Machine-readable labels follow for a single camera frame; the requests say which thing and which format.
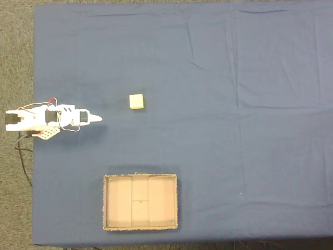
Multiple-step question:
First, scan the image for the yellow foam block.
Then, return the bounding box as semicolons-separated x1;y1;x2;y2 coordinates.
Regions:
129;94;145;110

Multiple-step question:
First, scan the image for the perforated base mounting plate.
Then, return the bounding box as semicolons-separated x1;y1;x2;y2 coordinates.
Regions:
33;126;60;141

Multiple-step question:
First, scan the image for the blue table cloth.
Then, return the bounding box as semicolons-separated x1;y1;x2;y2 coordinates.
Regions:
32;0;333;247

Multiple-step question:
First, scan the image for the white wire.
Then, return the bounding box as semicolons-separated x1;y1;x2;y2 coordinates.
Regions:
58;118;81;132

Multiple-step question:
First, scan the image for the black power cable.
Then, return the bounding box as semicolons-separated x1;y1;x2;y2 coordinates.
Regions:
14;131;35;188

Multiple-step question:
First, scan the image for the shallow cardboard box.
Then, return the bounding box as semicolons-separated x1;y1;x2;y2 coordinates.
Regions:
103;173;179;232

